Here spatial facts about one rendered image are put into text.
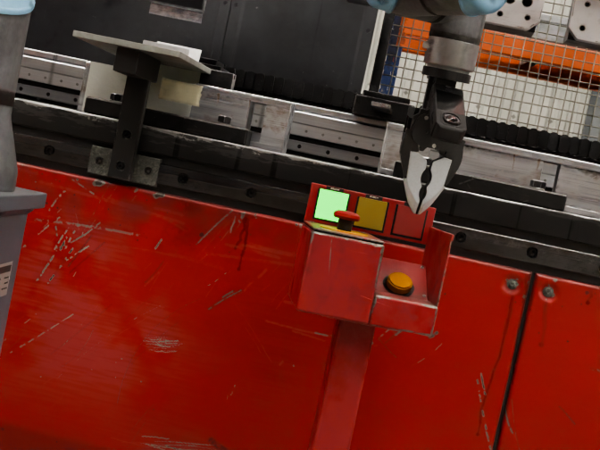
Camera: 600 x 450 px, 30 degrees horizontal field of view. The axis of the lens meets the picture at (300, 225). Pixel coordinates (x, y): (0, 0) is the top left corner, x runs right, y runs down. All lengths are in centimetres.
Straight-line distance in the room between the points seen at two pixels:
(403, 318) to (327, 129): 77
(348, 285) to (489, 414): 46
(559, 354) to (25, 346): 92
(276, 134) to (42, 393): 62
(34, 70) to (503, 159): 100
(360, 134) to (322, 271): 74
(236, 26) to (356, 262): 113
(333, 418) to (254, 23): 119
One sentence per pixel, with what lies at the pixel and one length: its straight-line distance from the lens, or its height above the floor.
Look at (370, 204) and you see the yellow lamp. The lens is 173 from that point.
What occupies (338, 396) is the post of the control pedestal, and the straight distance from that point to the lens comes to 166.
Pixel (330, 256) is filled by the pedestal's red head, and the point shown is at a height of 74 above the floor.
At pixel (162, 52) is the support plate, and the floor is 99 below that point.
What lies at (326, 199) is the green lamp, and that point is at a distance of 172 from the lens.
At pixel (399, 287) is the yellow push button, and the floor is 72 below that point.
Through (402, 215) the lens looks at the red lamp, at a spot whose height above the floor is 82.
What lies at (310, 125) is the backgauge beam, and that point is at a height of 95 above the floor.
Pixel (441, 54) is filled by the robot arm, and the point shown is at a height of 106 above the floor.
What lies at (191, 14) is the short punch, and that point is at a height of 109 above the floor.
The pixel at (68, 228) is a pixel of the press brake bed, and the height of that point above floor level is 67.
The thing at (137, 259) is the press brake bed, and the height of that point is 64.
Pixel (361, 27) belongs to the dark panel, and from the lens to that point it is 258.
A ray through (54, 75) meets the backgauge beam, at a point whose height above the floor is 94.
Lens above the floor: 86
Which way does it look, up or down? 3 degrees down
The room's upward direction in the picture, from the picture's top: 12 degrees clockwise
